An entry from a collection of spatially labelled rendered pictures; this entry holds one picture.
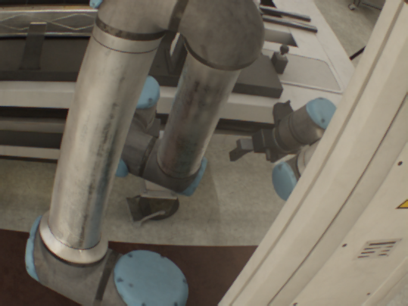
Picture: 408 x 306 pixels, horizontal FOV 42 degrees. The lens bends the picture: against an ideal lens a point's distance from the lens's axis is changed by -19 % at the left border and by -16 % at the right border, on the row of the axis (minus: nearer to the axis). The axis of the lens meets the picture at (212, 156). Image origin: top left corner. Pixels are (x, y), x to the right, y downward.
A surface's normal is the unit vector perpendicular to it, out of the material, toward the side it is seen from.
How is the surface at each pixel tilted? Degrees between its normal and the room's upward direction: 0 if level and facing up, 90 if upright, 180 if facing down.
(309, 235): 90
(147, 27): 83
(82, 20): 90
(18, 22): 90
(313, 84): 0
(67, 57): 0
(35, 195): 0
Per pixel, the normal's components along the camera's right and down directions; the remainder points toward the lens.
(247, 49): 0.57, 0.65
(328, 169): -0.94, -0.07
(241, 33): 0.49, 0.51
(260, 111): 0.19, 0.74
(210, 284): 0.29, -0.67
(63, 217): -0.42, 0.40
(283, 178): -0.83, 0.26
